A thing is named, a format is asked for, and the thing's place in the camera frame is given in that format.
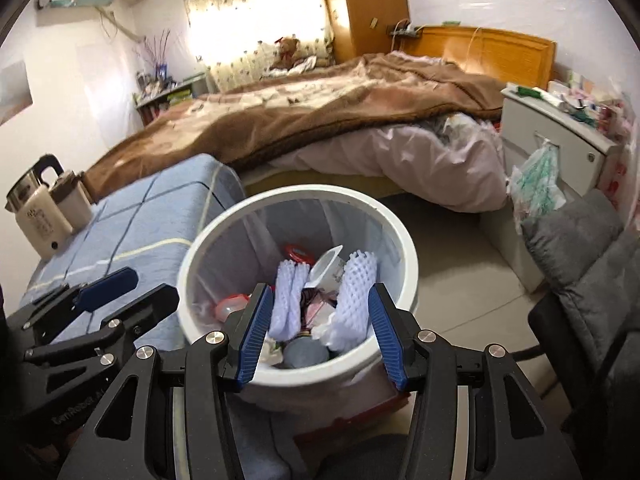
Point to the pink drink carton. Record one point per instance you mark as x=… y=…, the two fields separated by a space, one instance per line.
x=320 y=310

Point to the wooden headboard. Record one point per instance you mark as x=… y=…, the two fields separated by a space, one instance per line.
x=500 y=52

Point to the pile of small boxes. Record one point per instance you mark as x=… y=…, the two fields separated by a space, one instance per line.
x=585 y=100

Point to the wooden wardrobe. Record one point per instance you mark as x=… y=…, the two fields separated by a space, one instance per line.
x=365 y=10

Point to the white foam fruit net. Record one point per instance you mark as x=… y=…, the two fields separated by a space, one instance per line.
x=352 y=300

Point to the white trash bin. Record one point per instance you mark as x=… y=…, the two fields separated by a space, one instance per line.
x=300 y=220

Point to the silver wall mirror sheet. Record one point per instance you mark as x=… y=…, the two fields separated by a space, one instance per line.
x=15 y=92

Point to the vase with purple branches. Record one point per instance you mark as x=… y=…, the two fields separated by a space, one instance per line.
x=157 y=60

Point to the cluttered desk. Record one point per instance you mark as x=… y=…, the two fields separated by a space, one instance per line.
x=170 y=100

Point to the pink bed sheet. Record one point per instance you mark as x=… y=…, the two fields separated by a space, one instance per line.
x=425 y=160

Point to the patterned window curtain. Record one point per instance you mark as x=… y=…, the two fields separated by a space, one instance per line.
x=250 y=20

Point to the white nightstand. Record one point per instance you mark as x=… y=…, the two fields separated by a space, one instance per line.
x=550 y=130

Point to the grey chair cushion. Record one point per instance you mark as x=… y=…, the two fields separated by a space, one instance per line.
x=575 y=230

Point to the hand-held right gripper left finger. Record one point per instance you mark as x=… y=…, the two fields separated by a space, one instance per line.
x=255 y=340

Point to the brown bed blanket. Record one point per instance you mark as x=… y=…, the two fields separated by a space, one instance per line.
x=300 y=115

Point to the green patterned plastic bag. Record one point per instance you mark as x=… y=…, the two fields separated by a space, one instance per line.
x=537 y=185

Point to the air conditioner pipe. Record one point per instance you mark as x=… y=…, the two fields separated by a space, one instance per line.
x=120 y=25

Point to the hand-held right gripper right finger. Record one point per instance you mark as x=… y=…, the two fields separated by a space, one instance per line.
x=387 y=340

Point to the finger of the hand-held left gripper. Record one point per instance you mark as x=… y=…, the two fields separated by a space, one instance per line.
x=107 y=287
x=150 y=310

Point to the large white tissue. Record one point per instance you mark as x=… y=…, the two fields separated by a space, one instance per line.
x=270 y=352

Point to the white and brown mug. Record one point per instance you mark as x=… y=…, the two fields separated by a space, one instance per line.
x=75 y=205

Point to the white yogurt cup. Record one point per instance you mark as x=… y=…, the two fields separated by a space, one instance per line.
x=325 y=265

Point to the white electric kettle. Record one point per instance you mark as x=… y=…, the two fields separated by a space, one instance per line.
x=37 y=225

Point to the clear red-edged plastic wrapper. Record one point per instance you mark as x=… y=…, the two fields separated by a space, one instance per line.
x=232 y=307

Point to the brown teddy bear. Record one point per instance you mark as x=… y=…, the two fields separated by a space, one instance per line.
x=287 y=52

